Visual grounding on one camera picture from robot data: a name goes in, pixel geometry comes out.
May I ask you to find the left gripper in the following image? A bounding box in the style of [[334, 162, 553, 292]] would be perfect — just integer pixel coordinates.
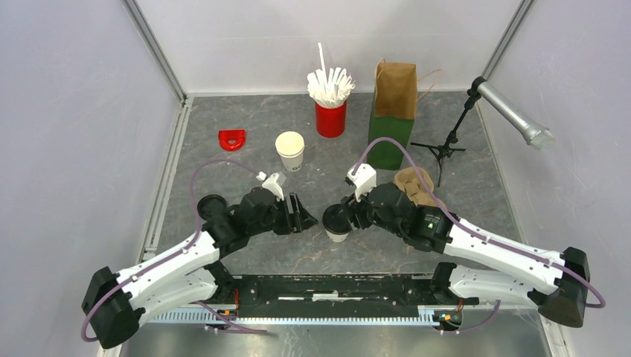
[[249, 191, 318, 236]]

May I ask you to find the black coffee cup lid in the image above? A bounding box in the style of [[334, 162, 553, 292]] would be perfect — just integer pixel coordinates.
[[322, 203, 347, 233]]

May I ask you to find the white paper coffee cup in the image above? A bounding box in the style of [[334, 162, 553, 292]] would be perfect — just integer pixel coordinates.
[[325, 229, 350, 242]]

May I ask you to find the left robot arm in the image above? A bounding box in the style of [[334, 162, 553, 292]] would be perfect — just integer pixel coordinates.
[[81, 187, 318, 349]]

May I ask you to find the brown pulp cup carrier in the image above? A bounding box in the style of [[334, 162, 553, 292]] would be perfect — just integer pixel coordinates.
[[393, 167, 439, 207]]

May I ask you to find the stack of paper cups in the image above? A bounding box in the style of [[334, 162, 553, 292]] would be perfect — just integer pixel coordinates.
[[275, 131, 305, 172]]

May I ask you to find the red straw holder cup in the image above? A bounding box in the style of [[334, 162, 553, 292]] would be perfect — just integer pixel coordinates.
[[315, 101, 347, 138]]

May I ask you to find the stack of black lids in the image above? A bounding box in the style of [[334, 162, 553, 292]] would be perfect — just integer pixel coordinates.
[[196, 194, 228, 222]]

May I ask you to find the green and brown paper bag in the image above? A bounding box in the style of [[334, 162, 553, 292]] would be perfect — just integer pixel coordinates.
[[368, 59, 442, 147]]

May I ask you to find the bundle of white straws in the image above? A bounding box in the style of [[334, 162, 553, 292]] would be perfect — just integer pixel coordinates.
[[307, 42, 356, 109]]

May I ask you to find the silver microphone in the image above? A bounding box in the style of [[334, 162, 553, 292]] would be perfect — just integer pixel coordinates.
[[472, 77, 555, 150]]

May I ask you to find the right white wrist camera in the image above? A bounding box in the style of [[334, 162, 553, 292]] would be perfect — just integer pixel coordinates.
[[345, 164, 377, 202]]

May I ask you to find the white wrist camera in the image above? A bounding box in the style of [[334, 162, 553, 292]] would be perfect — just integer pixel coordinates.
[[256, 171, 286, 201], [345, 164, 377, 202]]

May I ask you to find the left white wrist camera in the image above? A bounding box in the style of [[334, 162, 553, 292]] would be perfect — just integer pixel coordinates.
[[256, 171, 286, 201]]

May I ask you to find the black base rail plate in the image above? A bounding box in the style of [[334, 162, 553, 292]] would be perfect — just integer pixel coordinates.
[[205, 274, 479, 318]]

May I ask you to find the red plastic bracket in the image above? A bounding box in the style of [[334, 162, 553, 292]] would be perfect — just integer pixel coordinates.
[[217, 129, 247, 152]]

